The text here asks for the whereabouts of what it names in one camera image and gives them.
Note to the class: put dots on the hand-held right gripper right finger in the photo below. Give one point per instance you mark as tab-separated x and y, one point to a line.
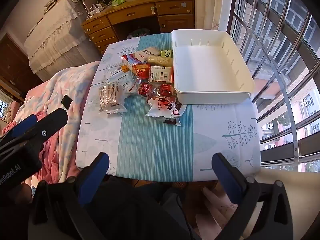
227	180

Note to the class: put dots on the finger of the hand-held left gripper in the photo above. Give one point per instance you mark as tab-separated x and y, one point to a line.
27	125
50	126

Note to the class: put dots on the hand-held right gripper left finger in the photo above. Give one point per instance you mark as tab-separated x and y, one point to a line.
95	180

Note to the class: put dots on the large pale printed snack packet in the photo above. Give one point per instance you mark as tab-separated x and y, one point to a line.
110	97

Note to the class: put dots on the dark brown snack packet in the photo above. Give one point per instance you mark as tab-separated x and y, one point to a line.
172	121

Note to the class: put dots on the orange and white snack packet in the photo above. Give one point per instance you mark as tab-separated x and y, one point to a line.
125	68

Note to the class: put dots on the white packet red print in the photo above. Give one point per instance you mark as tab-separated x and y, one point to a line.
162	108

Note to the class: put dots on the red snack packet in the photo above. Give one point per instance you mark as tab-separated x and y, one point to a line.
145	89
165	89

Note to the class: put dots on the orange cracker packet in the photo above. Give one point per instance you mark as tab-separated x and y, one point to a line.
141	70

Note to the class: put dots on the white plastic storage bin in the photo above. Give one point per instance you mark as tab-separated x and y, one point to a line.
207	65

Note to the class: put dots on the beige cracker packet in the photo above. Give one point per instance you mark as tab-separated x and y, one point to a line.
161	74

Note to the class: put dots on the beige roll snack packet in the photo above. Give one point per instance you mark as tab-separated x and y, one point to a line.
160	61

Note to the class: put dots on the small black object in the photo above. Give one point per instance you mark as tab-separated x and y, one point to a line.
66	101

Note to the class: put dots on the pink floral cloth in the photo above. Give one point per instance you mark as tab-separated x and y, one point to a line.
220	210

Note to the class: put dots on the pink bedding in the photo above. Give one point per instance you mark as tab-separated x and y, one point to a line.
50	160

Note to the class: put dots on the pastel floral blanket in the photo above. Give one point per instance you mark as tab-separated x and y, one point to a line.
57	92

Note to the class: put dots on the dark wooden cabinet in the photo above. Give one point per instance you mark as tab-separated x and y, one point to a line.
12	65

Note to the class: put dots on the cabinet with white lace cover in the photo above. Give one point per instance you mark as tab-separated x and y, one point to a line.
57	40

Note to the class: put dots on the clear wrapper red print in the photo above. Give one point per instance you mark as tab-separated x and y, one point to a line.
132	87

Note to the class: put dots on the red and blue biscuit packet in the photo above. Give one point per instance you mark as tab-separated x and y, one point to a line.
128	60

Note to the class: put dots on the white snack packet black text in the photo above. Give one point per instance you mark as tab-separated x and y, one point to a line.
150	51

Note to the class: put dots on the plastic bag under desk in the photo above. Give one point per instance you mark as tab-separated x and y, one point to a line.
137	33

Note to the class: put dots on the small green snack packet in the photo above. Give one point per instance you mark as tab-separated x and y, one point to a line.
167	53

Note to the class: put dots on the wooden desk with drawers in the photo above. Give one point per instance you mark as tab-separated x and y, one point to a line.
132	13

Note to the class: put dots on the green tissue pack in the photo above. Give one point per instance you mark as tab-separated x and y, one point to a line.
118	1

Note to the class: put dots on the window with metal bars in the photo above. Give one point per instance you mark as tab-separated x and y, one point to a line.
275	42

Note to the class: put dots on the cream floral curtain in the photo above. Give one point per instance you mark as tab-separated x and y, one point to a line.
212	5

